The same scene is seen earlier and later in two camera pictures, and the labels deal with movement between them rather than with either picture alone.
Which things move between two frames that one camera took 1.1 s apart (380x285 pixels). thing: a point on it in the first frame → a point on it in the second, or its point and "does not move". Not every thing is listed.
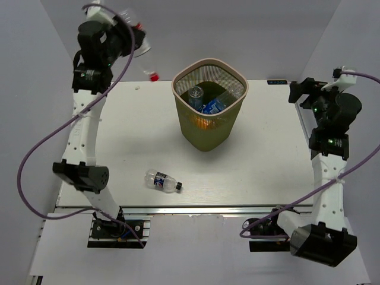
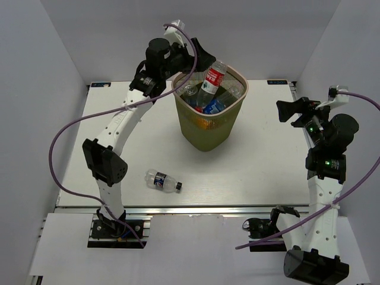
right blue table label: x=278 y=82 does not move
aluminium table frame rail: x=214 y=209 does not move
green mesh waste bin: x=208 y=132 does not move
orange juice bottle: x=203 y=123 does not move
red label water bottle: x=145 y=46 → x=210 y=85
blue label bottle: x=218 y=104 does not move
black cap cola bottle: x=161 y=181 does not move
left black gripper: x=127 y=38 → x=203 y=59
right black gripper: x=308 y=86 → x=287 y=109
